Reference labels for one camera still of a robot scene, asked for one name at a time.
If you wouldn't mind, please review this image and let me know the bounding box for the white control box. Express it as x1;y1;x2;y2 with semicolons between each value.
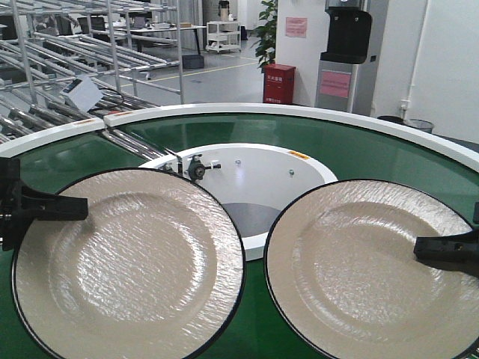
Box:
59;76;103;112

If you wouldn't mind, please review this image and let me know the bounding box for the white inner conveyor ring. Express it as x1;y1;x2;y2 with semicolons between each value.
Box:
137;143;340;262

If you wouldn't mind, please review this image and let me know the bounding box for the white outer rail right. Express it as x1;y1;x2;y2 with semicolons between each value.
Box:
103;102;478;171

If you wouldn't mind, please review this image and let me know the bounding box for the white wheeled cart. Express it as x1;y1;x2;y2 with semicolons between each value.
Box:
205;21;241;53

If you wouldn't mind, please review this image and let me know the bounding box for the metal roller rack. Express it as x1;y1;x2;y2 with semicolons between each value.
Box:
1;1;183;143

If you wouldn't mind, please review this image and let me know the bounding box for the red fire extinguisher box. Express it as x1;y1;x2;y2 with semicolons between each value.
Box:
263;64;296;105

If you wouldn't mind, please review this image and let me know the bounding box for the green potted plant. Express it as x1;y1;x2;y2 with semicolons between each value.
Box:
252;0;278;69

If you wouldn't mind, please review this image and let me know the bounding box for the white outer rail left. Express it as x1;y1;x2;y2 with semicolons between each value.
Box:
0;117;106;158

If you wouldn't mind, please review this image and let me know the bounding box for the steel conveyor rollers left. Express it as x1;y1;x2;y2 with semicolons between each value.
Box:
99;127;171;161

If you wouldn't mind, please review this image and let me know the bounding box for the black water dispenser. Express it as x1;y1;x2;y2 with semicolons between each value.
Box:
316;1;372;112

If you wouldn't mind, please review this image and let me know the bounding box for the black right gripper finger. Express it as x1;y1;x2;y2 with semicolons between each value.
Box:
413;230;478;277

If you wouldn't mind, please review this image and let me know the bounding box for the wire waste basket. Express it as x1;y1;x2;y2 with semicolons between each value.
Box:
405;119;434;134

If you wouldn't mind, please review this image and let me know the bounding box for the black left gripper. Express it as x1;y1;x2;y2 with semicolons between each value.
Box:
1;157;88;251

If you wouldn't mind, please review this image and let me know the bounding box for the beige ceramic plate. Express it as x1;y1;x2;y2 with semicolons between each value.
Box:
11;168;245;358
265;179;478;358

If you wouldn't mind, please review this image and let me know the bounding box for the white rail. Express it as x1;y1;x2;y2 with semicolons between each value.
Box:
0;117;106;158
103;102;478;171

